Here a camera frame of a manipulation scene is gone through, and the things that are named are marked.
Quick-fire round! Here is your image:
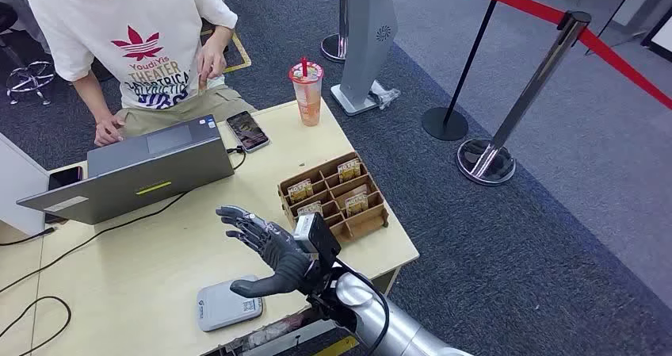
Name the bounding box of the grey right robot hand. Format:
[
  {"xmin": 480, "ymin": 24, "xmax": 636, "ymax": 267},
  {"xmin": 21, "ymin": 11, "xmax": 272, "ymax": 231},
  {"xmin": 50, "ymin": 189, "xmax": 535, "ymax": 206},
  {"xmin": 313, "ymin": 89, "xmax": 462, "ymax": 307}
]
[{"xmin": 216, "ymin": 205, "xmax": 321, "ymax": 299}]

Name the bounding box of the grey card reader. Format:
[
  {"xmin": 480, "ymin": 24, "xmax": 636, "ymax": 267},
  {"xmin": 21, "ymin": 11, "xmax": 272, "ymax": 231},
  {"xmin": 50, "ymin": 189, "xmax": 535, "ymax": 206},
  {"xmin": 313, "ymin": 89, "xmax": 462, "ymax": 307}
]
[{"xmin": 197, "ymin": 275, "xmax": 265, "ymax": 333}]

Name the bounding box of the wooden card organizer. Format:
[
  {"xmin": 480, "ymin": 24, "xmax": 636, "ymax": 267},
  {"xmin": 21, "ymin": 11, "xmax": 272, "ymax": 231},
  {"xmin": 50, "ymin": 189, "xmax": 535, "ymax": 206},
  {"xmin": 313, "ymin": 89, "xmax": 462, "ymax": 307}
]
[{"xmin": 277, "ymin": 151, "xmax": 390, "ymax": 244}]

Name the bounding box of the person's left hand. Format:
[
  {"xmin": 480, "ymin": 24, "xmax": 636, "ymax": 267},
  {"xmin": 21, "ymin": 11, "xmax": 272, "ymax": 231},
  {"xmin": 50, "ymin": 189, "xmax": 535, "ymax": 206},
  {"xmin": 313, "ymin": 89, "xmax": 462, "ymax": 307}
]
[{"xmin": 195, "ymin": 38, "xmax": 227, "ymax": 90}]

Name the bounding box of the person's hand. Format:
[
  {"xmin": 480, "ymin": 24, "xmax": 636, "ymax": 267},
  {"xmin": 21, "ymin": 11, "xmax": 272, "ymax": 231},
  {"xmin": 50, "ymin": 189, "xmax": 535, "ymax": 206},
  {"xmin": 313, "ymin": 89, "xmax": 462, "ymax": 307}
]
[
  {"xmin": 195, "ymin": 38, "xmax": 227, "ymax": 90},
  {"xmin": 94, "ymin": 114, "xmax": 127, "ymax": 148}
]

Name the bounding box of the person's right hand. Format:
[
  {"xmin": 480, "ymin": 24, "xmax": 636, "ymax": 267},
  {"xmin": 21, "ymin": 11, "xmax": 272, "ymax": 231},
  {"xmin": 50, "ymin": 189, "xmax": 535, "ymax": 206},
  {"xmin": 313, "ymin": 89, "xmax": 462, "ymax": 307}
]
[{"xmin": 94, "ymin": 114, "xmax": 127, "ymax": 148}]

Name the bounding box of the person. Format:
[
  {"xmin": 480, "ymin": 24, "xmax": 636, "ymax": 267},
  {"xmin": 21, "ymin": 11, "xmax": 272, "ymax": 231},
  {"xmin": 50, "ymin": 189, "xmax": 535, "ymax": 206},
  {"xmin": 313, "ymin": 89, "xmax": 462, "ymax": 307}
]
[{"xmin": 25, "ymin": 0, "xmax": 258, "ymax": 148}]

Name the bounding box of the grey metal bar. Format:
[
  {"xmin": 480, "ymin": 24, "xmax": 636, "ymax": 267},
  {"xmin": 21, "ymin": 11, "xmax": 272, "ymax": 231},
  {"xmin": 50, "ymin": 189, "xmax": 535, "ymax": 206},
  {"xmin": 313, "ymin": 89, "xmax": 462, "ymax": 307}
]
[{"xmin": 231, "ymin": 319, "xmax": 348, "ymax": 356}]

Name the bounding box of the yellow floor tape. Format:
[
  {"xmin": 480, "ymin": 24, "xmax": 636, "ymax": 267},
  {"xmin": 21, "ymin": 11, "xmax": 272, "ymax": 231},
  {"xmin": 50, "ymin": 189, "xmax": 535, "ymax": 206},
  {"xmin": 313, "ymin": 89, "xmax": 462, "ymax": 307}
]
[
  {"xmin": 315, "ymin": 336, "xmax": 360, "ymax": 356},
  {"xmin": 201, "ymin": 28, "xmax": 252, "ymax": 75}
]

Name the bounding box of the smartphone with lit screen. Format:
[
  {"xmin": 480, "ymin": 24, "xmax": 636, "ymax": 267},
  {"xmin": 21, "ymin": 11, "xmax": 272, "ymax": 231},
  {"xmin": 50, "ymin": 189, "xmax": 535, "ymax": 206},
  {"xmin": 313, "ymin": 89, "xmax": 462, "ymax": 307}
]
[{"xmin": 225, "ymin": 110, "xmax": 271, "ymax": 154}]

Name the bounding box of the orange drink plastic cup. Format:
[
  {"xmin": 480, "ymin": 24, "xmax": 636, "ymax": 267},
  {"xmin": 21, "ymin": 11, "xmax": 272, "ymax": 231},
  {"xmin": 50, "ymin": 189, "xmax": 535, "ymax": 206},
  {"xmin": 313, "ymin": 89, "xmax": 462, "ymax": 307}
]
[{"xmin": 288, "ymin": 60, "xmax": 325, "ymax": 128}]

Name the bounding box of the grey laptop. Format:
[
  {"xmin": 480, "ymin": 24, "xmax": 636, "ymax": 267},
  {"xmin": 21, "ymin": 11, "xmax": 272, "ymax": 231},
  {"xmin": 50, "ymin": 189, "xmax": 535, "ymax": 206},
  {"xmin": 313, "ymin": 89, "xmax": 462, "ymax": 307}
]
[{"xmin": 15, "ymin": 114, "xmax": 235, "ymax": 226}]

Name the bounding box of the clear plastic bag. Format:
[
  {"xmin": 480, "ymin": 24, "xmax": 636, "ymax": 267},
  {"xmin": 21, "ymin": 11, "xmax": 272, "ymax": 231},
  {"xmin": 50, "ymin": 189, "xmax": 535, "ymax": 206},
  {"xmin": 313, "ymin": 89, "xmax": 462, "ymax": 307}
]
[{"xmin": 368, "ymin": 80, "xmax": 401, "ymax": 110}]

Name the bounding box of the black phone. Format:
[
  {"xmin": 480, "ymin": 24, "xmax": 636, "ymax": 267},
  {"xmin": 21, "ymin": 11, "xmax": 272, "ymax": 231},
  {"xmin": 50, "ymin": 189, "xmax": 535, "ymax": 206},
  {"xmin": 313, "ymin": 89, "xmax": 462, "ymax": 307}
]
[{"xmin": 44, "ymin": 166, "xmax": 84, "ymax": 225}]

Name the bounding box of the grey kiosk stand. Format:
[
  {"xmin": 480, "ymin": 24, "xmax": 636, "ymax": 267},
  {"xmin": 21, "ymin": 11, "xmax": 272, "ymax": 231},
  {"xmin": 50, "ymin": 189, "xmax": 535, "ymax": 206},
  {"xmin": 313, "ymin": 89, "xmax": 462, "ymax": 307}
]
[{"xmin": 330, "ymin": 0, "xmax": 399, "ymax": 117}]

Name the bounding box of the white cabinet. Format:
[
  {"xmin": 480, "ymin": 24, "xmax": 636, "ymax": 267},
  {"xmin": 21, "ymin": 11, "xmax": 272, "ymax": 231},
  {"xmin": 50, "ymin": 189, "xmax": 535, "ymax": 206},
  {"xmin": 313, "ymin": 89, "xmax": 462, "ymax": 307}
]
[{"xmin": 0, "ymin": 132, "xmax": 51, "ymax": 238}]

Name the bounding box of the chrome chair base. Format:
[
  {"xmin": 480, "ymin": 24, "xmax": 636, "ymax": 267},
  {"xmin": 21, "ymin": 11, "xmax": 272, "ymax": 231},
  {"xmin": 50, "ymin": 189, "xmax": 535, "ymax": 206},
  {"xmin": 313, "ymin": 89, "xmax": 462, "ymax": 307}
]
[{"xmin": 5, "ymin": 60, "xmax": 56, "ymax": 106}]

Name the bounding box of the red barrier belt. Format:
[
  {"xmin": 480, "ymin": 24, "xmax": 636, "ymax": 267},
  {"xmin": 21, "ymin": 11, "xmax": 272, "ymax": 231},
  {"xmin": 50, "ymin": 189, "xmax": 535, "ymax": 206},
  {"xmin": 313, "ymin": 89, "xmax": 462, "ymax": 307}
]
[{"xmin": 438, "ymin": 0, "xmax": 672, "ymax": 110}]

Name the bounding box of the black framed white panel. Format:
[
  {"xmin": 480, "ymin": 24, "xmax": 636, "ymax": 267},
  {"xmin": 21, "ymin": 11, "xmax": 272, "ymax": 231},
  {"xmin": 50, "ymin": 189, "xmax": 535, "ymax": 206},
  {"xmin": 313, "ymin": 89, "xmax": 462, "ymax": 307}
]
[{"xmin": 640, "ymin": 6, "xmax": 672, "ymax": 63}]

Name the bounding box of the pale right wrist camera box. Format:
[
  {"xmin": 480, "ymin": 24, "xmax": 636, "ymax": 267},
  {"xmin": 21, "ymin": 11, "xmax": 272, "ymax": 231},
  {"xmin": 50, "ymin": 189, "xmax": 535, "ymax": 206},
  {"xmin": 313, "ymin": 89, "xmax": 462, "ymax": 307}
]
[{"xmin": 292, "ymin": 212, "xmax": 342, "ymax": 268}]

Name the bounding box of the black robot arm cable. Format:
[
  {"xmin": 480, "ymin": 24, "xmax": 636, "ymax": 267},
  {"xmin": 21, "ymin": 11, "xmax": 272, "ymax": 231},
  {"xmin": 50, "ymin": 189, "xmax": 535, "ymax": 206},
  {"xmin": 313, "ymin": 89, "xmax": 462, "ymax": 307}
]
[{"xmin": 334, "ymin": 258, "xmax": 391, "ymax": 356}]

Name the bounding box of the black laptop cable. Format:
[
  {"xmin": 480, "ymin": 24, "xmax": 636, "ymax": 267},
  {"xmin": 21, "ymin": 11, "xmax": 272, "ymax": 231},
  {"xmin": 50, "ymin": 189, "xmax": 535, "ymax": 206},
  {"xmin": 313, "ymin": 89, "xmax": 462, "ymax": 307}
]
[{"xmin": 0, "ymin": 144, "xmax": 248, "ymax": 295}]

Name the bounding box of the black stanchion post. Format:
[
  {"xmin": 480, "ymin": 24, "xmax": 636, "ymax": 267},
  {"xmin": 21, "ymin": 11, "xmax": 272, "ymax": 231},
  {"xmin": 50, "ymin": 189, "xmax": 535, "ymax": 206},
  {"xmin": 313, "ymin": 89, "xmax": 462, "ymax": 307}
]
[{"xmin": 421, "ymin": 0, "xmax": 508, "ymax": 143}]

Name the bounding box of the chrome stanchion post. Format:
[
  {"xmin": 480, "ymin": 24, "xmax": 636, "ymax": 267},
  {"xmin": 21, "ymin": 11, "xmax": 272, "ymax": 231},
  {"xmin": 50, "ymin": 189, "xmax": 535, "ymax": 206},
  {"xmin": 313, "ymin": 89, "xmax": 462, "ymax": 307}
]
[
  {"xmin": 455, "ymin": 10, "xmax": 593, "ymax": 187},
  {"xmin": 320, "ymin": 0, "xmax": 350, "ymax": 63}
]

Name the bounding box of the black looped cable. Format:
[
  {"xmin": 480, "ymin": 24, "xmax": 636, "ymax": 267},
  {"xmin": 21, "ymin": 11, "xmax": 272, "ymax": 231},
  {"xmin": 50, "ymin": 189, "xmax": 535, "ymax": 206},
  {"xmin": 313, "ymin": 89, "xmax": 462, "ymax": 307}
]
[{"xmin": 0, "ymin": 296, "xmax": 73, "ymax": 356}]

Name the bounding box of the black cable with plug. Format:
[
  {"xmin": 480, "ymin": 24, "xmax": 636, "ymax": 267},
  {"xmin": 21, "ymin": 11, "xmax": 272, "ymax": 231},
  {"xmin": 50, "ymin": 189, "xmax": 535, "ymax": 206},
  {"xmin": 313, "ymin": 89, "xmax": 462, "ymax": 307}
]
[{"xmin": 0, "ymin": 227, "xmax": 57, "ymax": 247}]

